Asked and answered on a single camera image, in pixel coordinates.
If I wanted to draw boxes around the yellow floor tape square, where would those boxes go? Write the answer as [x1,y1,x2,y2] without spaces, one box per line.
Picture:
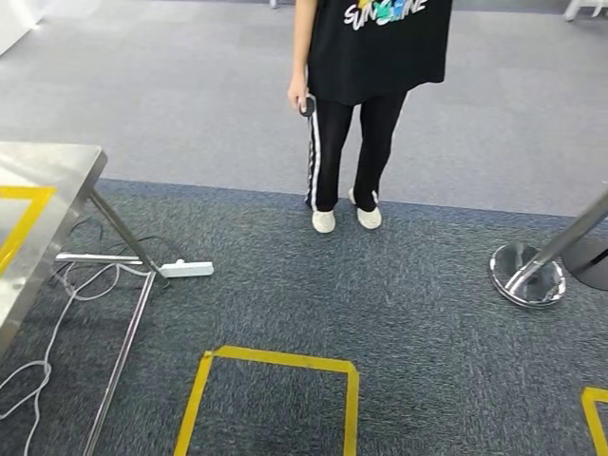
[580,387,608,456]
[173,345,361,456]

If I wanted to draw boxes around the white furniture leg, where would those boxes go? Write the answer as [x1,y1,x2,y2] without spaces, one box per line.
[563,0,608,23]

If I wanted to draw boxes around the person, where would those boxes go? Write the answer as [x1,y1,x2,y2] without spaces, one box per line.
[287,0,454,236]

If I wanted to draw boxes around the white power strip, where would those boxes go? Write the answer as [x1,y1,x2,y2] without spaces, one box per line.
[158,258,215,279]

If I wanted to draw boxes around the black round-base stand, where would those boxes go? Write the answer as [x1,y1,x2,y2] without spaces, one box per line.
[560,234,608,293]

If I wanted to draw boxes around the stainless steel workbench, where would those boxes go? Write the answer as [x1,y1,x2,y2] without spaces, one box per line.
[0,141,169,456]

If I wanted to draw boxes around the person's right hand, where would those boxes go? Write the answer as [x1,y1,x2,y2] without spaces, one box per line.
[287,74,311,116]

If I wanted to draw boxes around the yellow tape on workbench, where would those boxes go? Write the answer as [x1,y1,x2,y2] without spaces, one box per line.
[0,184,57,276]

